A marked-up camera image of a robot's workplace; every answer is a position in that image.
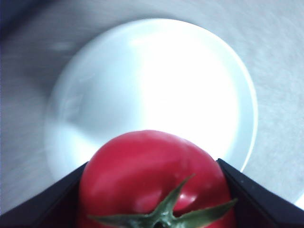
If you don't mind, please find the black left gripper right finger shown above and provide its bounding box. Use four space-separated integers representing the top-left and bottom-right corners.
215 158 304 228

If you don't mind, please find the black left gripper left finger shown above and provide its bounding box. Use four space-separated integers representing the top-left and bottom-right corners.
0 161 89 228

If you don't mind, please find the red tomato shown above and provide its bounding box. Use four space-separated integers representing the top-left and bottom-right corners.
76 129 239 228

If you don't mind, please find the white round plate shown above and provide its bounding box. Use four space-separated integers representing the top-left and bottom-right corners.
44 18 259 183

